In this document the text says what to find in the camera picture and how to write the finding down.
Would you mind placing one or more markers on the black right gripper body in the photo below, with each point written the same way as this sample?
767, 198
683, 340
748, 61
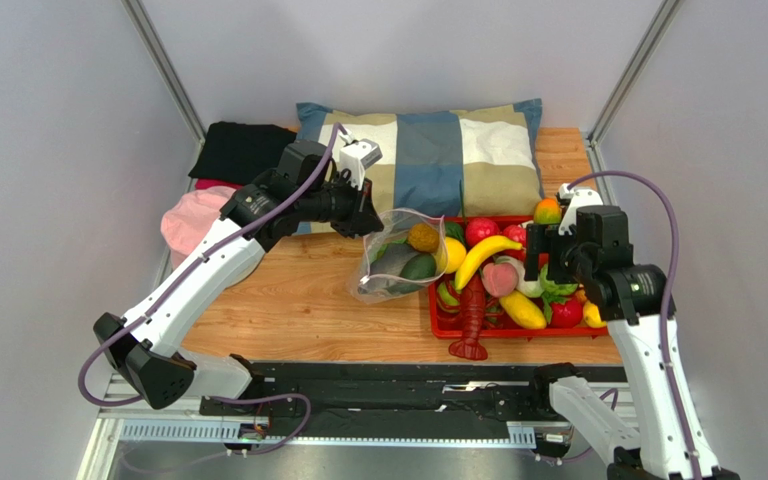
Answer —
540, 243

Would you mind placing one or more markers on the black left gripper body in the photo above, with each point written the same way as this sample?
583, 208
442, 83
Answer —
341, 201

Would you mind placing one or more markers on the grey toy fish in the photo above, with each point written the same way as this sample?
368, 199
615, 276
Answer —
384, 272

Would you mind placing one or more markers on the clear zip top bag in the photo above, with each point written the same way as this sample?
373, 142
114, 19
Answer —
396, 224

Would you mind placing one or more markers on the dark green toy avocado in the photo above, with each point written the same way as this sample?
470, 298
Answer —
420, 268

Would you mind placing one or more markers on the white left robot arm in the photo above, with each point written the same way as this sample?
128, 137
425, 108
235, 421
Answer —
310, 184

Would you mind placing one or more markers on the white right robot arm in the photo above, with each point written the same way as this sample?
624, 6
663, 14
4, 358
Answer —
635, 301

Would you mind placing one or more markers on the yellow toy banana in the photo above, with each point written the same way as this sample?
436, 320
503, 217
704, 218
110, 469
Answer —
478, 254

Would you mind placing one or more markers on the pink toy peach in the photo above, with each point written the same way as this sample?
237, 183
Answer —
500, 279

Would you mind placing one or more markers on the red toy apple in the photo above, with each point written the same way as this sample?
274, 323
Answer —
480, 228

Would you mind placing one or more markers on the yellow toy corn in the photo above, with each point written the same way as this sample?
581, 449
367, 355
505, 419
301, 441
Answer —
523, 311

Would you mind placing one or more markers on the red plastic tray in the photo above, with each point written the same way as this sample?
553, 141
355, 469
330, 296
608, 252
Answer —
567, 311

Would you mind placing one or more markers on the yellow toy lemon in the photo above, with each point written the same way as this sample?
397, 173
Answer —
451, 255

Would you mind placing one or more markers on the red toy lobster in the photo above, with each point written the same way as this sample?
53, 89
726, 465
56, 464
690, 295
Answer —
472, 314

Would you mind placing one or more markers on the blue beige checked pillow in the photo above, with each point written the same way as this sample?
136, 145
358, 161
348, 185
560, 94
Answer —
479, 162

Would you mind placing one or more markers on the black folded cloth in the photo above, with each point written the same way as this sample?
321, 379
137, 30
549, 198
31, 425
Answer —
237, 153

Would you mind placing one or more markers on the pink bucket hat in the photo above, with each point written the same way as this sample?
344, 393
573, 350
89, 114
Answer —
184, 226

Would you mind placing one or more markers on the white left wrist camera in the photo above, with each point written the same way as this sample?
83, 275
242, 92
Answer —
354, 158

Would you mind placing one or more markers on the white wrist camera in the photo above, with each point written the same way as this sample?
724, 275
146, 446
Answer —
354, 158
572, 199

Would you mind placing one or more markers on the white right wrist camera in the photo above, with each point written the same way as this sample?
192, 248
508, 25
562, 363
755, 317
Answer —
572, 199

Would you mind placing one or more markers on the black mounting rail base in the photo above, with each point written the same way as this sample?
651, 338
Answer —
452, 401

